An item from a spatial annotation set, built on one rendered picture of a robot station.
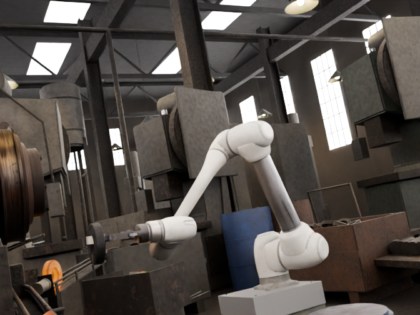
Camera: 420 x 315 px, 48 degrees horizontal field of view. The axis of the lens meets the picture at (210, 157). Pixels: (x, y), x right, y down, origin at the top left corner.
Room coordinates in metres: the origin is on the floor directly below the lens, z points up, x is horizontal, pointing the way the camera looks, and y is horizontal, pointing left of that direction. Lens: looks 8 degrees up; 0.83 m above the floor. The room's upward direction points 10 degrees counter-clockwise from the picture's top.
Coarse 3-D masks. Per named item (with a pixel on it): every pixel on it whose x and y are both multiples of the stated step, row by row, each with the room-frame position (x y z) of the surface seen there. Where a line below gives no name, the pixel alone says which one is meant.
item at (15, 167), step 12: (0, 132) 1.74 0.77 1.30; (12, 132) 1.73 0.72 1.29; (0, 144) 1.68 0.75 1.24; (12, 144) 1.70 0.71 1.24; (12, 156) 1.67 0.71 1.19; (12, 168) 1.66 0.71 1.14; (12, 180) 1.65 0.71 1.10; (12, 192) 1.66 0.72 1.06; (24, 192) 1.67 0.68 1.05; (12, 204) 1.67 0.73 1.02; (24, 204) 1.68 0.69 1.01; (12, 216) 1.69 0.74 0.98; (24, 216) 1.70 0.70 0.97; (12, 228) 1.73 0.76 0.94; (24, 228) 1.74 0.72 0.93; (12, 240) 1.80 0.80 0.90; (24, 240) 1.82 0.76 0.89
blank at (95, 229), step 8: (96, 224) 1.75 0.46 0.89; (88, 232) 1.80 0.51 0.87; (96, 232) 1.71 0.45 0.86; (96, 240) 1.70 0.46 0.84; (104, 240) 1.71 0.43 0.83; (88, 248) 1.82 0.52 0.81; (96, 248) 1.70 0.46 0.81; (104, 248) 1.71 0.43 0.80; (96, 256) 1.72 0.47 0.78; (104, 256) 1.73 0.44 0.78; (96, 264) 1.76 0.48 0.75
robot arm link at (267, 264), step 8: (272, 232) 2.41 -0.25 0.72; (256, 240) 2.42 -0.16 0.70; (264, 240) 2.38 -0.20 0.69; (272, 240) 2.38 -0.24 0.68; (256, 248) 2.41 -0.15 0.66; (264, 248) 2.37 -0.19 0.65; (272, 248) 2.35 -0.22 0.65; (256, 256) 2.41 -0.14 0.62; (264, 256) 2.37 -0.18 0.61; (272, 256) 2.34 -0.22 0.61; (256, 264) 2.42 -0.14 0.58; (264, 264) 2.38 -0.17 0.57; (272, 264) 2.35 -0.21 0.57; (280, 264) 2.33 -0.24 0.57; (264, 272) 2.38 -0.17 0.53; (272, 272) 2.37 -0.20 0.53; (280, 272) 2.37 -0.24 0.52; (288, 272) 2.42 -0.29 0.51
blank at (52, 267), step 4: (52, 260) 2.38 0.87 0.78; (44, 264) 2.34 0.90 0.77; (48, 264) 2.34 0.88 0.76; (52, 264) 2.37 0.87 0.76; (56, 264) 2.41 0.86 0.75; (44, 268) 2.33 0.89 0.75; (48, 268) 2.32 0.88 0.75; (52, 268) 2.36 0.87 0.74; (56, 268) 2.40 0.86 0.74; (60, 268) 2.44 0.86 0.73; (44, 272) 2.31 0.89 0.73; (48, 272) 2.32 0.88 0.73; (52, 272) 2.42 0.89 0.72; (56, 272) 2.42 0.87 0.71; (60, 272) 2.44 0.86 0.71; (56, 276) 2.42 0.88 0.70; (60, 276) 2.43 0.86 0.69; (56, 280) 2.40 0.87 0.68
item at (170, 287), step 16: (112, 272) 1.64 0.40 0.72; (144, 272) 1.40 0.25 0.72; (160, 272) 1.44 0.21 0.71; (176, 272) 1.52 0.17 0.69; (96, 288) 1.48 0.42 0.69; (112, 288) 1.45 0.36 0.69; (128, 288) 1.43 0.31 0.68; (144, 288) 1.40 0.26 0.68; (160, 288) 1.43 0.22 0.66; (176, 288) 1.51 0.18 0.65; (96, 304) 1.49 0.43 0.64; (112, 304) 1.46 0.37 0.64; (128, 304) 1.43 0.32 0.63; (144, 304) 1.41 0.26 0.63; (160, 304) 1.42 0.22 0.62; (176, 304) 1.49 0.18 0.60
